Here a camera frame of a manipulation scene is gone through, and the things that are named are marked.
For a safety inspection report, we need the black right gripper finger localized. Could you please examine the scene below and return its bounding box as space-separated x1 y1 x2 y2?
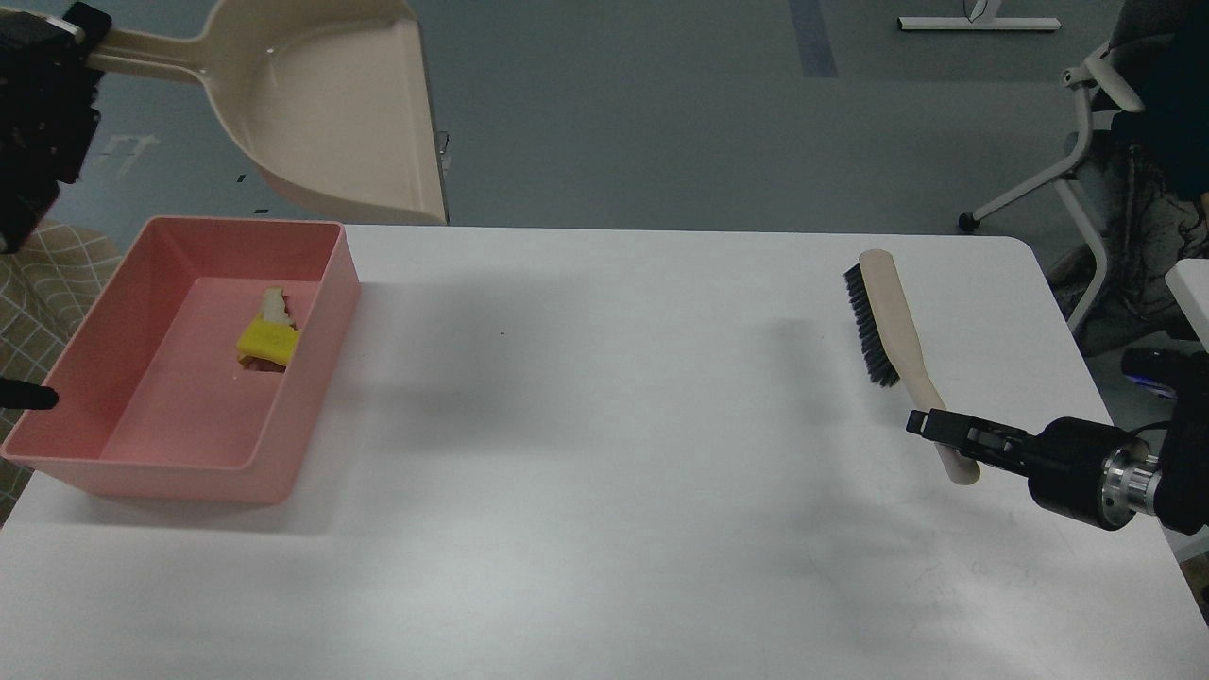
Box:
906 409 1028 469

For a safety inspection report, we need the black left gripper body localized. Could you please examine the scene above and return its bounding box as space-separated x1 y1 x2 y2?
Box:
1 2 112 254

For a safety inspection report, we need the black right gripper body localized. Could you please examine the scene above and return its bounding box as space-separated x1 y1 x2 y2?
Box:
1003 417 1162 531

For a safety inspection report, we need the beige brush with black bristles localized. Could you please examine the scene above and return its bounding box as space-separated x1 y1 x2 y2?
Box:
843 249 983 486

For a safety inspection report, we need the beige plastic dustpan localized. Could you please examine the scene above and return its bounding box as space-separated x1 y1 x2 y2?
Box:
88 1 449 225

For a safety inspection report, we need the beige foam strip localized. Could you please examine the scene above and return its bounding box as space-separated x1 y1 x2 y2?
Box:
259 287 294 327

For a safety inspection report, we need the yellow foam scrap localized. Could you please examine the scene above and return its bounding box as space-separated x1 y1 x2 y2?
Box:
236 317 301 367

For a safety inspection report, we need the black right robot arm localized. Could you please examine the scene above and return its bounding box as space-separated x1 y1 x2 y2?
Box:
906 348 1208 536

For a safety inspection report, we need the pink plastic bin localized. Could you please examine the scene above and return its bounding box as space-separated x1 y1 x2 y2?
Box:
2 217 360 505

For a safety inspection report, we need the beige checkered cloth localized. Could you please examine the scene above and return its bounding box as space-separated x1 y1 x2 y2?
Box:
0 221 127 525

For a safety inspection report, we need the white office chair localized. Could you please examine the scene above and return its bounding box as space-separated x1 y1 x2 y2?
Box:
958 1 1207 357

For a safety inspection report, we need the white stand base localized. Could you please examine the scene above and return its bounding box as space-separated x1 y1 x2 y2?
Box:
897 1 1063 33

